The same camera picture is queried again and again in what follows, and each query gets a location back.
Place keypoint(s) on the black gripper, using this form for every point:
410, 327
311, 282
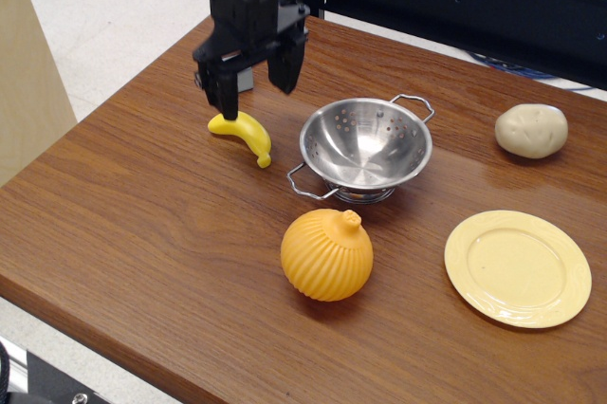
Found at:
271, 31

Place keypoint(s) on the yellow ceramic plate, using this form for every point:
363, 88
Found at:
518, 269

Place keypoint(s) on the grey cube block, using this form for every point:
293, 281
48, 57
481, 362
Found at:
245, 76

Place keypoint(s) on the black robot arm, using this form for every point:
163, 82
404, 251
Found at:
246, 33

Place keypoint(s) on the yellow toy banana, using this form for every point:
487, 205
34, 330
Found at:
248, 129

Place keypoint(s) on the orange ribbed toy onion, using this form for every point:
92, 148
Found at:
327, 254

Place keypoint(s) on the beige toy potato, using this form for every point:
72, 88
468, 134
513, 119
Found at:
532, 130

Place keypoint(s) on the steel colander with handles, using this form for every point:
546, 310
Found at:
364, 148

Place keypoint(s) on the black base with screw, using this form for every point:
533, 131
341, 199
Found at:
33, 380

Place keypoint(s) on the light wooden panel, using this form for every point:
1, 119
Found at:
35, 109

